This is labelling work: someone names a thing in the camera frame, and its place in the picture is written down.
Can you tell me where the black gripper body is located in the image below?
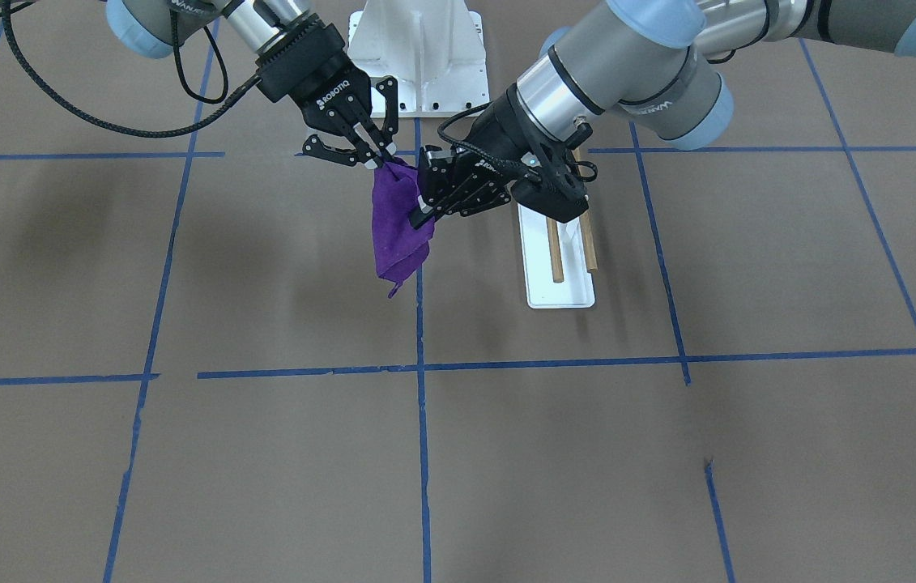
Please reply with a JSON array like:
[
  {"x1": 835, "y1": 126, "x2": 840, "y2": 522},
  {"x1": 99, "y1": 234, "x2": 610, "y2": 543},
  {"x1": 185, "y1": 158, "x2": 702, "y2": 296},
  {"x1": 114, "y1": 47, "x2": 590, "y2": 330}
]
[
  {"x1": 417, "y1": 85, "x2": 530, "y2": 202},
  {"x1": 255, "y1": 23, "x2": 376, "y2": 136}
]

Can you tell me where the purple towel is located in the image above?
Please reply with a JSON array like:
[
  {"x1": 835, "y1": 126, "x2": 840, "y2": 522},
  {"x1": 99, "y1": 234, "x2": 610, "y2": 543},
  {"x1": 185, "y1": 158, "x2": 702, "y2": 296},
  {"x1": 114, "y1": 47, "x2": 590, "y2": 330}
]
[{"x1": 372, "y1": 158, "x2": 435, "y2": 299}]

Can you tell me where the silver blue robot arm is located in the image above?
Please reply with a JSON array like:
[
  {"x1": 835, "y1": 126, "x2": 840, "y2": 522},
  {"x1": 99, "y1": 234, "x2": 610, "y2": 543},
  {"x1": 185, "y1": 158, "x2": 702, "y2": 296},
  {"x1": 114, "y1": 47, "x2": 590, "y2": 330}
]
[
  {"x1": 408, "y1": 1, "x2": 916, "y2": 228},
  {"x1": 105, "y1": 1, "x2": 398, "y2": 168}
]

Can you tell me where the wooden rack rod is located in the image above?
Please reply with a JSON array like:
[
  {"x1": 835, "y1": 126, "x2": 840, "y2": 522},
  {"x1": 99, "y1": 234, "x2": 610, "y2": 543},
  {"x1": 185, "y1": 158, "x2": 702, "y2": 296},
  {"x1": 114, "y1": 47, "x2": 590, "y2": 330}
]
[
  {"x1": 546, "y1": 217, "x2": 565, "y2": 283},
  {"x1": 577, "y1": 211, "x2": 599, "y2": 275}
]

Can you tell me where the white towel rack base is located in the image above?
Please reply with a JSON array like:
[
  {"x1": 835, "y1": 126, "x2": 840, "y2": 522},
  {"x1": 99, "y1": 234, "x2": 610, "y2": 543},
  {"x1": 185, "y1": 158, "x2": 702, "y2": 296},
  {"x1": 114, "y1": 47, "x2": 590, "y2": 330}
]
[{"x1": 517, "y1": 206, "x2": 595, "y2": 309}]

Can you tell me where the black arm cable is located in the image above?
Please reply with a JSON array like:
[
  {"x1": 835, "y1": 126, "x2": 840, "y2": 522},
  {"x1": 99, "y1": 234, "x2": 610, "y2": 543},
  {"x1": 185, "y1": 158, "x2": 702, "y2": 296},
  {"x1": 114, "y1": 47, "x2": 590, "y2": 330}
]
[
  {"x1": 1, "y1": 0, "x2": 264, "y2": 138},
  {"x1": 437, "y1": 102, "x2": 539, "y2": 183}
]

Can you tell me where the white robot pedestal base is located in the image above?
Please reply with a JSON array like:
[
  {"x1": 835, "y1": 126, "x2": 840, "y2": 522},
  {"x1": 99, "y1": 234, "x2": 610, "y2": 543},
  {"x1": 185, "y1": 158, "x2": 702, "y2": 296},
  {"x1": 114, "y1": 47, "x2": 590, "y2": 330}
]
[{"x1": 347, "y1": 1, "x2": 490, "y2": 117}]

